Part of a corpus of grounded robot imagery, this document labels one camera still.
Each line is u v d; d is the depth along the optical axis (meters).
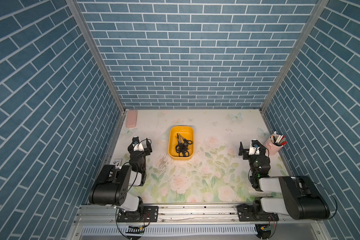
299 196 0.44
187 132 1.03
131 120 1.12
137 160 0.65
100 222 0.74
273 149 0.91
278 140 0.92
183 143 0.99
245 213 0.74
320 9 0.72
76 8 0.70
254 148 0.73
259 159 0.68
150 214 0.74
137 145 0.75
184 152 0.96
